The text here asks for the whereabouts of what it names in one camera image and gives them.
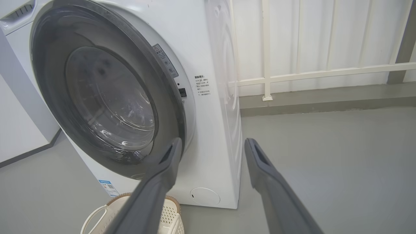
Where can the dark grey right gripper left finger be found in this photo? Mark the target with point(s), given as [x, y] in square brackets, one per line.
[152, 195]

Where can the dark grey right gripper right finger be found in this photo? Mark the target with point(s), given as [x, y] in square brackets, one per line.
[276, 201]

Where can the black round glass washer door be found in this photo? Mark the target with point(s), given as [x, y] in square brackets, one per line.
[97, 97]

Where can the cream perforated basket brown rim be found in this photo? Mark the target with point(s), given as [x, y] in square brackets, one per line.
[170, 214]

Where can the white front-load washing machine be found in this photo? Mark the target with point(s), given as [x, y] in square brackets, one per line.
[208, 146]

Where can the black door latch socket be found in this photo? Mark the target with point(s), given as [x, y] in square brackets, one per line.
[182, 92]

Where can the blue energy label sticker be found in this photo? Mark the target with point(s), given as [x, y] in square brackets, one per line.
[109, 188]

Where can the round white filter cover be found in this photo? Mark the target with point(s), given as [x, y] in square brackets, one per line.
[204, 196]

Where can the grey warning sticker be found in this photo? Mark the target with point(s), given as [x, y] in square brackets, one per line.
[165, 61]

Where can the white metal railing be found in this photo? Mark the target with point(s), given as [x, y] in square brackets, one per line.
[266, 48]

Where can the white detergent drawer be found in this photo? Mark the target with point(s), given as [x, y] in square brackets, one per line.
[16, 16]

